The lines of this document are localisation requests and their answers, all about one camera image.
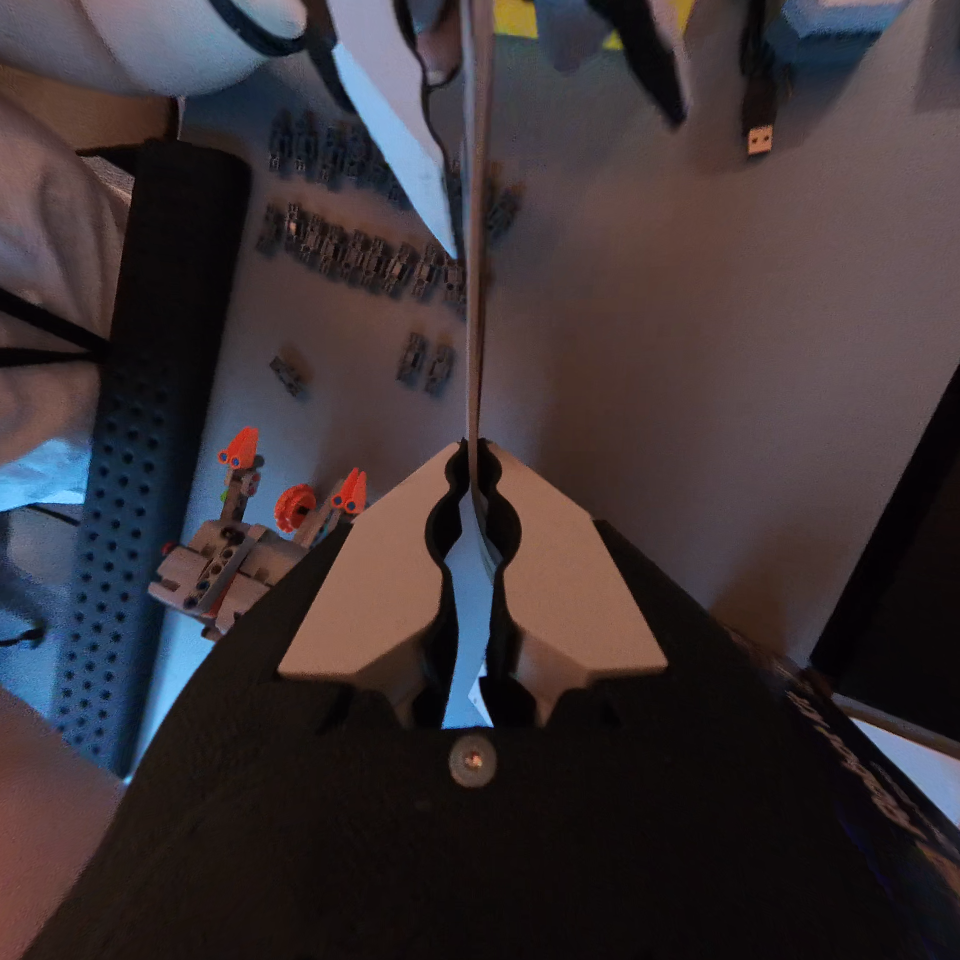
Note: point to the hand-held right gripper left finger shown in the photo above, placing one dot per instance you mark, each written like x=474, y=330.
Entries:
x=375, y=592

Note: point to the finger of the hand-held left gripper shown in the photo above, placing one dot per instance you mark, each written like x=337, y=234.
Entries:
x=390, y=112
x=645, y=45

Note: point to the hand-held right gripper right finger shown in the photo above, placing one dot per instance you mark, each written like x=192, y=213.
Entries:
x=570, y=592

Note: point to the white instruction booklet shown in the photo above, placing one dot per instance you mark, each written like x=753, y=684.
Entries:
x=476, y=225

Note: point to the row of grey brick connectors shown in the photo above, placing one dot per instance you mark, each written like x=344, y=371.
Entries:
x=337, y=154
x=352, y=251

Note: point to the brown cardboard box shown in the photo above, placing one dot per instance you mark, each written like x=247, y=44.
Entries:
x=90, y=112

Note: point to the yellow box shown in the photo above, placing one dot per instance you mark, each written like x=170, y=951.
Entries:
x=555, y=19

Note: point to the grey orange brick model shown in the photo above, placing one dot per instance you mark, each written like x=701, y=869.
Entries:
x=225, y=555

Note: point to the blue-grey box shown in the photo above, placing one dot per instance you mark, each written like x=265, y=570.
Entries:
x=840, y=15

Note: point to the grey brick connector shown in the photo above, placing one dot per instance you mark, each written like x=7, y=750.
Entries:
x=289, y=376
x=441, y=369
x=412, y=358

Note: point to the black perforated bar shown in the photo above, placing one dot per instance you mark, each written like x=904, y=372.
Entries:
x=150, y=450

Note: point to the black monitor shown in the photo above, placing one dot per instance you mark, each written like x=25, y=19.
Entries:
x=900, y=585

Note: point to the blue printed box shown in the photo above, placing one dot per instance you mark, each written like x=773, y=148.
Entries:
x=885, y=810

